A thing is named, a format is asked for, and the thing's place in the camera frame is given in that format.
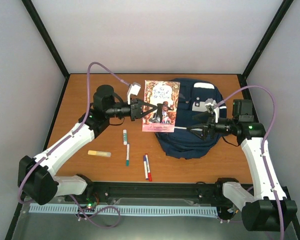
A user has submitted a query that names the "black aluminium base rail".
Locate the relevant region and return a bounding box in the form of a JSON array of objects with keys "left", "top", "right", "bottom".
[{"left": 22, "top": 181, "right": 290, "bottom": 204}]

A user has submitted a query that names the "green cap glue stick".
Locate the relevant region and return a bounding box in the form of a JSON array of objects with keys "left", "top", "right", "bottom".
[{"left": 122, "top": 129, "right": 128, "bottom": 146}]

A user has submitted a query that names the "pink Taming of Shrew book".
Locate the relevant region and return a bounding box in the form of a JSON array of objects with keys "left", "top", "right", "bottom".
[{"left": 142, "top": 80, "right": 181, "bottom": 133}]

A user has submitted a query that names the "teal tip white marker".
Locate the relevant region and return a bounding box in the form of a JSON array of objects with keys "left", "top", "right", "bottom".
[{"left": 125, "top": 143, "right": 130, "bottom": 167}]

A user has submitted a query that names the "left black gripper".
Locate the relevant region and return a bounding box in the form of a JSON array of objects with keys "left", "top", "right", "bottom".
[{"left": 107, "top": 98, "right": 158, "bottom": 122}]

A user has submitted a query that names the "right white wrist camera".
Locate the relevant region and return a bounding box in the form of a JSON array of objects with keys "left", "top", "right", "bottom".
[{"left": 204, "top": 98, "right": 220, "bottom": 123}]

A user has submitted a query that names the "light blue cable duct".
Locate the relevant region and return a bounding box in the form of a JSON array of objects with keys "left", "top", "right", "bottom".
[{"left": 28, "top": 203, "right": 218, "bottom": 218}]

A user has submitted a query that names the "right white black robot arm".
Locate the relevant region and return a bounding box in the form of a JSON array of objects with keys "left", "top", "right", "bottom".
[{"left": 187, "top": 99, "right": 298, "bottom": 232}]

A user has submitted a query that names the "red marker pen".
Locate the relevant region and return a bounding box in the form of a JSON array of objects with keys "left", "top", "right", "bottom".
[{"left": 145, "top": 154, "right": 153, "bottom": 182}]

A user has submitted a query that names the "black frame post left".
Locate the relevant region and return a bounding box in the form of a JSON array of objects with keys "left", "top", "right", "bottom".
[{"left": 21, "top": 0, "right": 70, "bottom": 79}]

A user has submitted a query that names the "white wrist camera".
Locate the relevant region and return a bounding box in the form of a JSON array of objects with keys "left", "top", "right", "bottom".
[
  {"left": 204, "top": 98, "right": 220, "bottom": 123},
  {"left": 126, "top": 82, "right": 141, "bottom": 105}
]

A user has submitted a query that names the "black frame post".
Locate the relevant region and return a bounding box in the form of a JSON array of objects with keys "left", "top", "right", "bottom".
[
  {"left": 242, "top": 0, "right": 294, "bottom": 80},
  {"left": 21, "top": 0, "right": 70, "bottom": 79}
]

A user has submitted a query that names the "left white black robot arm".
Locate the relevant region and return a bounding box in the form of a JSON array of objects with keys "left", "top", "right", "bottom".
[{"left": 17, "top": 83, "right": 157, "bottom": 205}]

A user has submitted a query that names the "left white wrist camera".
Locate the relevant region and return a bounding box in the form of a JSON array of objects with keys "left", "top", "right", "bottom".
[{"left": 126, "top": 82, "right": 141, "bottom": 105}]

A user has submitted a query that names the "navy blue student backpack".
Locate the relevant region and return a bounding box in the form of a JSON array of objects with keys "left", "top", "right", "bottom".
[{"left": 154, "top": 78, "right": 228, "bottom": 160}]

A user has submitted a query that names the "yellow highlighter clear cap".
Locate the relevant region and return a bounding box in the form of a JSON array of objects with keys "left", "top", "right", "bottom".
[{"left": 87, "top": 150, "right": 112, "bottom": 158}]

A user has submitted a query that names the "blue purple marker pen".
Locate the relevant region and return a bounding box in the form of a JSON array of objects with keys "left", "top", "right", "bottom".
[{"left": 143, "top": 155, "right": 149, "bottom": 181}]

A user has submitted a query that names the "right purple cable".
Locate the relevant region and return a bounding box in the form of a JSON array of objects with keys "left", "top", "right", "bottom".
[{"left": 213, "top": 85, "right": 286, "bottom": 240}]

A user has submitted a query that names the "black frame post right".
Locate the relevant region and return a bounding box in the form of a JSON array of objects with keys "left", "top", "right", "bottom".
[{"left": 242, "top": 0, "right": 294, "bottom": 80}]

